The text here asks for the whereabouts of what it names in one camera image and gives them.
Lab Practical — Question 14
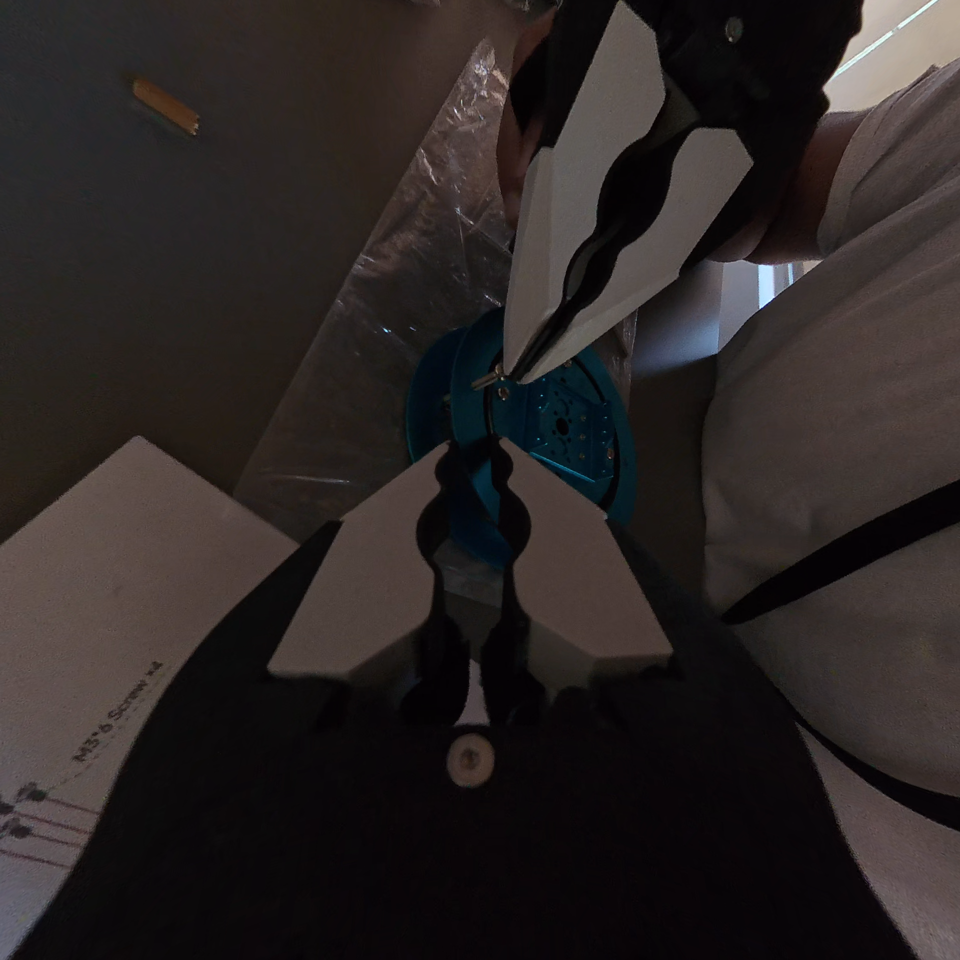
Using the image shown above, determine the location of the black lanyard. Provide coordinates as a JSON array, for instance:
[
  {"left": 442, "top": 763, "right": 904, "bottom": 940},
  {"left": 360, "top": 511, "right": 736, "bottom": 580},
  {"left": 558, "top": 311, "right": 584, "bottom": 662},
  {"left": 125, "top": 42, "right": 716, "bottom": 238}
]
[{"left": 718, "top": 493, "right": 960, "bottom": 835}]

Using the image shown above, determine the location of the clear plastic bag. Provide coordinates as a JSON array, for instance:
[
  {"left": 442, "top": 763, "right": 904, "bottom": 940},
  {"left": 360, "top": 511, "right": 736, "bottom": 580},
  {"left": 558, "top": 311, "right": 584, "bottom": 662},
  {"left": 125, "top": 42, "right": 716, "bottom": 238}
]
[{"left": 236, "top": 41, "right": 640, "bottom": 603}]

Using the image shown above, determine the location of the person's right hand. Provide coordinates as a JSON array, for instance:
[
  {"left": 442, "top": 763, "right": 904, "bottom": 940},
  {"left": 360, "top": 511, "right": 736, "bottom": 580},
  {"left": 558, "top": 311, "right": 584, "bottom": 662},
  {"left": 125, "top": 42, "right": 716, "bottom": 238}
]
[{"left": 495, "top": 7, "right": 556, "bottom": 228}]

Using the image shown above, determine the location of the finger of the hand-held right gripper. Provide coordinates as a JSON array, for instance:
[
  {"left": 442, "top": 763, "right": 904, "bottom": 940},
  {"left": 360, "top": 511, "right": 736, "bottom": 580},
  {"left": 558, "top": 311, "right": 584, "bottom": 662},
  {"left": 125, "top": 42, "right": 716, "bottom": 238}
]
[
  {"left": 519, "top": 127, "right": 756, "bottom": 382},
  {"left": 499, "top": 2, "right": 670, "bottom": 378}
]

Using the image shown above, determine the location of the blue round bearing base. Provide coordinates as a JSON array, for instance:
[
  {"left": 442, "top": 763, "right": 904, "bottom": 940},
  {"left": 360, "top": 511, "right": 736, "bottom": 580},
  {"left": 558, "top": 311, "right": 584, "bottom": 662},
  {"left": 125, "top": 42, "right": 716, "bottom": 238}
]
[{"left": 448, "top": 307, "right": 640, "bottom": 561}]

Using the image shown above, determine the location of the printed assembly guide sheet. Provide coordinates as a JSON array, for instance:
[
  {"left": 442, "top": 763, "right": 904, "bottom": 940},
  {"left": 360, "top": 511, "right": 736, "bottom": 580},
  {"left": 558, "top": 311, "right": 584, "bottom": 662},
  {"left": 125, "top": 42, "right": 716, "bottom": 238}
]
[{"left": 0, "top": 436, "right": 303, "bottom": 960}]

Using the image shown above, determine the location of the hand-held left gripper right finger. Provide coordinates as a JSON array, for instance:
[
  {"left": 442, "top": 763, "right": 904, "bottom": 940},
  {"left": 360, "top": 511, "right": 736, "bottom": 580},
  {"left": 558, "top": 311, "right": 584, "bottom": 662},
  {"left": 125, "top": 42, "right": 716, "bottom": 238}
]
[{"left": 487, "top": 437, "right": 675, "bottom": 725}]

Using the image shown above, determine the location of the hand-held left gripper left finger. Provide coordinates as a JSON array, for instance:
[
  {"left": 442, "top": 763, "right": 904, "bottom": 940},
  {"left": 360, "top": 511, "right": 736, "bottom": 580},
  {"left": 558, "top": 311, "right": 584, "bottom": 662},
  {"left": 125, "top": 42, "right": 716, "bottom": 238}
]
[{"left": 267, "top": 441, "right": 460, "bottom": 725}]

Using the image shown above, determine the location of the small brass standoff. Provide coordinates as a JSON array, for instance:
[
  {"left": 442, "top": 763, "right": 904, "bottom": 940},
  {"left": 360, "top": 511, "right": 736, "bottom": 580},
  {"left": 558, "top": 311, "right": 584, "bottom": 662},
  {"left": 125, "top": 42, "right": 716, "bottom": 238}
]
[{"left": 130, "top": 74, "right": 204, "bottom": 139}]

